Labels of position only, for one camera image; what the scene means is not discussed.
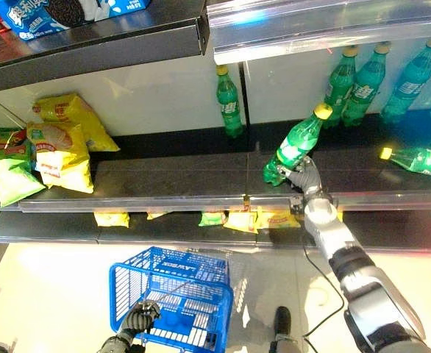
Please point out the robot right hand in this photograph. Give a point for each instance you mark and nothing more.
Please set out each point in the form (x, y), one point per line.
(307, 178)

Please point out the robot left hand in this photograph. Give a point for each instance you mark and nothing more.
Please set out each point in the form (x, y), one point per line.
(140, 318)

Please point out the green soda bottle yellow cap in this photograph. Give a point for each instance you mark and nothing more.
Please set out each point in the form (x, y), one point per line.
(364, 88)
(425, 162)
(338, 86)
(230, 106)
(297, 141)
(408, 86)

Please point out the blue plastic shopping basket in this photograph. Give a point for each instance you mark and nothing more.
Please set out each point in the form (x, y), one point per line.
(197, 301)

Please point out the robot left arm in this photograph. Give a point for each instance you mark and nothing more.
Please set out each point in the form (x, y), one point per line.
(117, 343)

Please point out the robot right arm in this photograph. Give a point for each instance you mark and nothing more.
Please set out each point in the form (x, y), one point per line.
(362, 279)

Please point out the yellow chip bag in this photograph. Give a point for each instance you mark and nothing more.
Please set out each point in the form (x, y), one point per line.
(112, 219)
(242, 221)
(66, 162)
(87, 121)
(277, 219)
(156, 214)

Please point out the green chip bag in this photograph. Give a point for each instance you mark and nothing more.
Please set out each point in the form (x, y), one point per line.
(11, 176)
(212, 219)

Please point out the black robot foot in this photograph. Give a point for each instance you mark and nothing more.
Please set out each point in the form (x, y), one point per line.
(282, 325)

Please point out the blue cookie box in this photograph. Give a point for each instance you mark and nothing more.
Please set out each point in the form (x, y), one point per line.
(35, 16)

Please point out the black shelf upright post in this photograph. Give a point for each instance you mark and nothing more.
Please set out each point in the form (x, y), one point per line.
(243, 95)

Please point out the black shelf with clear rail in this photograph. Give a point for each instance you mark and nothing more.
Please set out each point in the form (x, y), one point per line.
(186, 176)

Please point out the clear plastic shelf rail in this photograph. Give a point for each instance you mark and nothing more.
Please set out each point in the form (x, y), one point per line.
(311, 25)

